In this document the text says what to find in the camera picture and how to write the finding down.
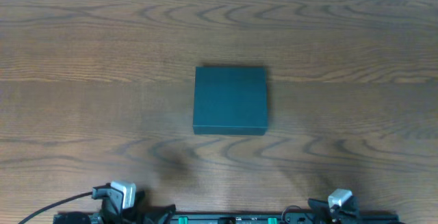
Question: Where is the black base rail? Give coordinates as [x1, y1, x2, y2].
[53, 206, 407, 224]

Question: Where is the dark green box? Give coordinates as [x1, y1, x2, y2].
[192, 66, 268, 136]

